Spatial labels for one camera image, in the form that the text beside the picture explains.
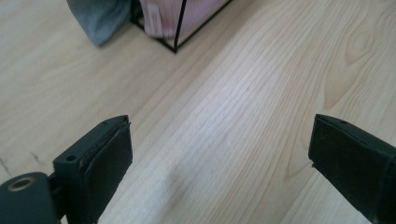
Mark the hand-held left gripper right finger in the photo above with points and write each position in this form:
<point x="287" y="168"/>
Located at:
<point x="355" y="165"/>

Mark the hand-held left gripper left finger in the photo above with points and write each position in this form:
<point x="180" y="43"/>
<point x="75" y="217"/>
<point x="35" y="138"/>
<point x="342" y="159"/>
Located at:
<point x="93" y="168"/>

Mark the grey cloth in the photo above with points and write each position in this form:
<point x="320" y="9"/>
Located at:
<point x="99" y="18"/>

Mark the pink cloth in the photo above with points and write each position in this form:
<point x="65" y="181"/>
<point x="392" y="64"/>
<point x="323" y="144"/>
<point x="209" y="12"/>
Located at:
<point x="174" y="17"/>

